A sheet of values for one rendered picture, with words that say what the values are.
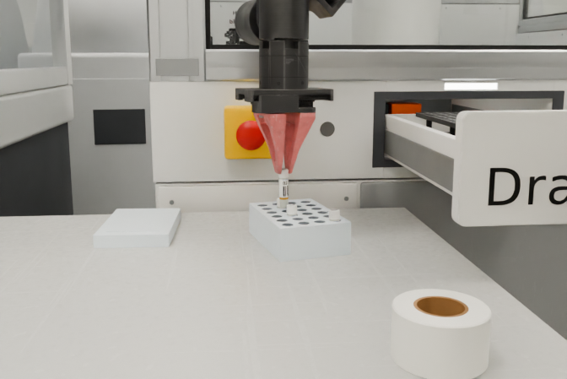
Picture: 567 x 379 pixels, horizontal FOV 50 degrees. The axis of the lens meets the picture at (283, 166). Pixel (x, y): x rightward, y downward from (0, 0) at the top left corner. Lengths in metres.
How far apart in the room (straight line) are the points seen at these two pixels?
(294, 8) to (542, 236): 0.57
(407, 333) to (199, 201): 0.52
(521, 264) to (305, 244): 0.47
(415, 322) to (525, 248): 0.62
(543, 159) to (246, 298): 0.31
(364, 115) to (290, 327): 0.46
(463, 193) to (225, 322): 0.25
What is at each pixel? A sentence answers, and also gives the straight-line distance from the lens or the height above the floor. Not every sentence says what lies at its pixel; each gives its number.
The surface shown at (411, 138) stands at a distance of 0.81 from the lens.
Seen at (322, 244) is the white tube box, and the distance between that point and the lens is 0.68.
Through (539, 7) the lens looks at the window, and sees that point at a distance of 1.02.
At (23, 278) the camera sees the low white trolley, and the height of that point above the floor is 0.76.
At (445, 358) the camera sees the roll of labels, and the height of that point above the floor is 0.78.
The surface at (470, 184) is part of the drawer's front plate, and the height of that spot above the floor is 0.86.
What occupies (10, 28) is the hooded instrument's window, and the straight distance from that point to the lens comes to 1.47.
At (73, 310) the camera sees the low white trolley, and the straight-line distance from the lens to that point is 0.58.
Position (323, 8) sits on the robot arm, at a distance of 0.72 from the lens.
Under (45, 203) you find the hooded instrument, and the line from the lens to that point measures 1.66.
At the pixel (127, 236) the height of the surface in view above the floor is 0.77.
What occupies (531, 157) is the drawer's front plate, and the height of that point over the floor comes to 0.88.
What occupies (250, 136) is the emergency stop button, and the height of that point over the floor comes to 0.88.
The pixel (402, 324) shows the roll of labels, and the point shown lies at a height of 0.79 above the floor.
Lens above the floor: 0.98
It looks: 10 degrees down
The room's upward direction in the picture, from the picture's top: straight up
